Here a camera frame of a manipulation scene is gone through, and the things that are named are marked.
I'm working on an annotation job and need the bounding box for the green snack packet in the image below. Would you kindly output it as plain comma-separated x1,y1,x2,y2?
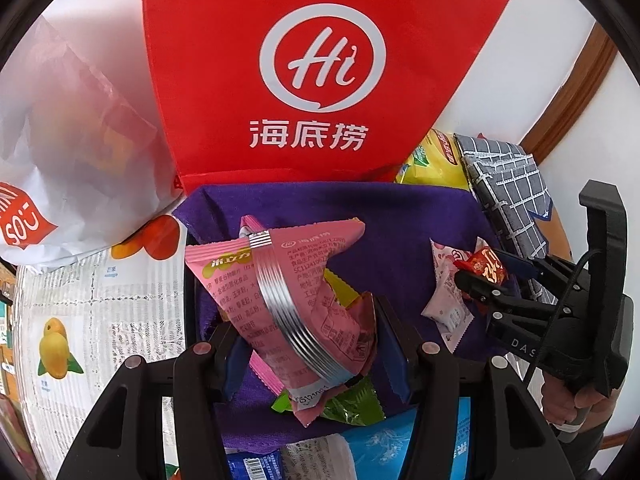
271,269,386,427

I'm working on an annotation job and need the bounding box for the purple towel-lined tray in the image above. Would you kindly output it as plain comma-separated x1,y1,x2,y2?
172,180,506,453

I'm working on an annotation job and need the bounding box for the person's right hand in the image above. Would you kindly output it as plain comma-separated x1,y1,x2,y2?
542,376,609,429

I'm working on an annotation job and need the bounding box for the blue tissue pack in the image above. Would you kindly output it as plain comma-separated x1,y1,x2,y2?
225,397,473,480

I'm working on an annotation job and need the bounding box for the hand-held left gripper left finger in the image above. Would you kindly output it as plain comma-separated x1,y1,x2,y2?
57,321,249,480

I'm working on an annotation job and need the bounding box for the white-pink snack packet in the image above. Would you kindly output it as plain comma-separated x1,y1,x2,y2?
421,275,475,353

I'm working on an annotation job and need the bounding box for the wooden door frame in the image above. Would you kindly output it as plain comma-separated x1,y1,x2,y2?
517,22,621,166

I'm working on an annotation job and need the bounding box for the red paper bag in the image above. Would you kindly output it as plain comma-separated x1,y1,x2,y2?
141,0,514,196

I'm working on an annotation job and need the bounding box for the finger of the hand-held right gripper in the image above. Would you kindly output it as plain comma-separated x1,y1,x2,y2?
454,270,556,341
492,249,581,301

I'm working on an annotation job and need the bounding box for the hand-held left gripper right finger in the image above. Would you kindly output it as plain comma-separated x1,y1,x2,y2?
376,296,573,480

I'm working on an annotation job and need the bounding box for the grey checkered star cloth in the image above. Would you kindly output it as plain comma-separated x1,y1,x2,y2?
454,134,566,306

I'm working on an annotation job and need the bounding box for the black cable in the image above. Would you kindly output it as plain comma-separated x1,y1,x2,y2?
519,249,603,383

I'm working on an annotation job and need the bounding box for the white plastic bag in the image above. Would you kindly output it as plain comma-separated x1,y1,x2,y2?
0,15,183,273

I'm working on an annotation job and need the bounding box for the yellow snack bag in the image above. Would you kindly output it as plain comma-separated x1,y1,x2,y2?
395,129,473,191

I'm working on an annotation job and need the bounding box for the red candy packet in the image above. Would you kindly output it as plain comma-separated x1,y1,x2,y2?
460,248,510,286

